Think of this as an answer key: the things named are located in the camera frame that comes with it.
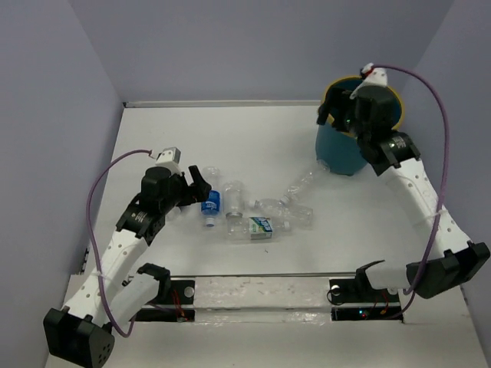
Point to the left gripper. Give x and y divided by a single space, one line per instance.
200 186

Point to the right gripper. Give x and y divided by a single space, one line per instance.
339 96

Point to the blue label plastic bottle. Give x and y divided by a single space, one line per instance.
211 209

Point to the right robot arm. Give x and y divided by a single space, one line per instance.
450 257

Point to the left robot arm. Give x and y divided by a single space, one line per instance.
83 331

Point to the blue bin yellow rim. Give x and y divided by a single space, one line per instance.
338 150

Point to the clear plastic jar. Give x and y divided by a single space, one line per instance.
233 199

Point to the clear slim plastic bottle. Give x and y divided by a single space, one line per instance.
304 182

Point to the green label plastic bottle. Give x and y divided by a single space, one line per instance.
256 228

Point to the clear crumpled plastic bottle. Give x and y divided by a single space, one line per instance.
298 216

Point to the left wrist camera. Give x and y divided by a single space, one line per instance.
169 159

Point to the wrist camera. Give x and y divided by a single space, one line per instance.
371 76
169 159

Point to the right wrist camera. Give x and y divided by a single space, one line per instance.
371 76

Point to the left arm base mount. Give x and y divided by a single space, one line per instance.
174 300

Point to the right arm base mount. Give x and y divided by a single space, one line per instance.
354 299

